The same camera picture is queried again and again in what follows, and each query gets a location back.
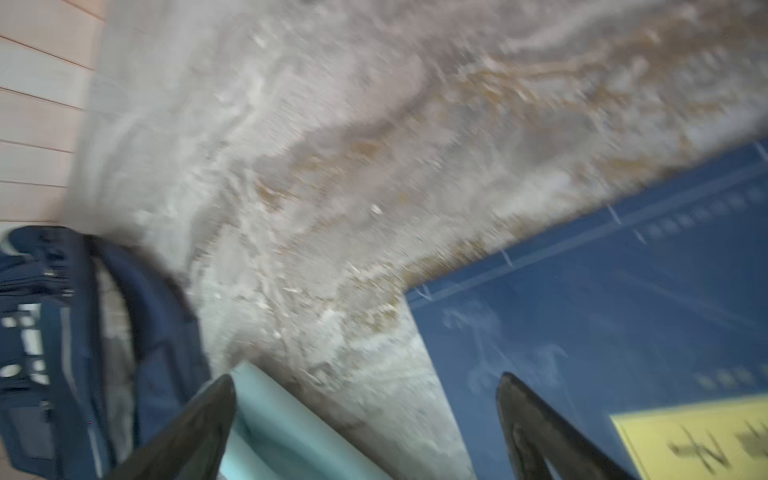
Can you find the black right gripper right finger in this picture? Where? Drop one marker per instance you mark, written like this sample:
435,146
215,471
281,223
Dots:
541,443

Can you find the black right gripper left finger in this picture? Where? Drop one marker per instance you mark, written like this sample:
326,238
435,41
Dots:
192,445

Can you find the navy notebook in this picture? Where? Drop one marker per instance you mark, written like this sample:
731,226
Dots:
644,325

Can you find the navy blue student backpack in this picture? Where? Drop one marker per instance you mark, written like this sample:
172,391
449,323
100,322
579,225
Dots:
99,352

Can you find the light blue pencil case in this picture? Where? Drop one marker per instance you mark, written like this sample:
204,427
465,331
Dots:
275,436

